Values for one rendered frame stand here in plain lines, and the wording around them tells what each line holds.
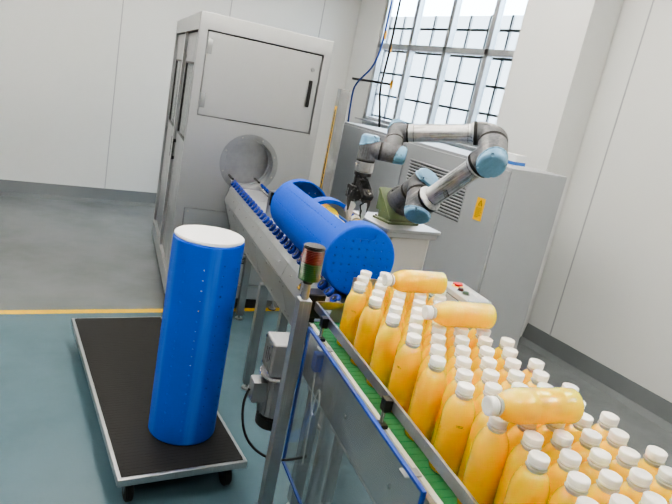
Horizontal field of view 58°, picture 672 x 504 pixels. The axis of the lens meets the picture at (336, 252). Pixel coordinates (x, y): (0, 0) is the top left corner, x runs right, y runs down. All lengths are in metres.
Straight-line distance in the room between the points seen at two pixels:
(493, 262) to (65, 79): 4.87
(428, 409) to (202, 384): 1.28
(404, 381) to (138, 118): 5.94
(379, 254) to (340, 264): 0.16
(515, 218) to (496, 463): 2.76
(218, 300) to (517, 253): 2.23
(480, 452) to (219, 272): 1.38
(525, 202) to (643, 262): 1.12
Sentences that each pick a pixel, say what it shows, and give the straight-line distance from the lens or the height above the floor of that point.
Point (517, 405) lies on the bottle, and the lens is 1.25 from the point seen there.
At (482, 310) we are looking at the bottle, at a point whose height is 1.18.
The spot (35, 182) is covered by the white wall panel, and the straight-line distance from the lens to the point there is 7.19.
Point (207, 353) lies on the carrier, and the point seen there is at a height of 0.58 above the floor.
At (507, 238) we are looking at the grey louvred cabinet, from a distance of 3.95.
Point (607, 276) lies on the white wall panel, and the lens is 4.87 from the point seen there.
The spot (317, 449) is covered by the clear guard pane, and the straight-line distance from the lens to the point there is 1.85.
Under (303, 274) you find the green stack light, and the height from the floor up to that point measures 1.18.
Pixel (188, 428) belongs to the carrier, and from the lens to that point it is 2.67.
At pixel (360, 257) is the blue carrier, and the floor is 1.11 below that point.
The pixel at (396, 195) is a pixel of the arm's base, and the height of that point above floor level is 1.28.
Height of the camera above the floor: 1.67
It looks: 15 degrees down
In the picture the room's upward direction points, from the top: 12 degrees clockwise
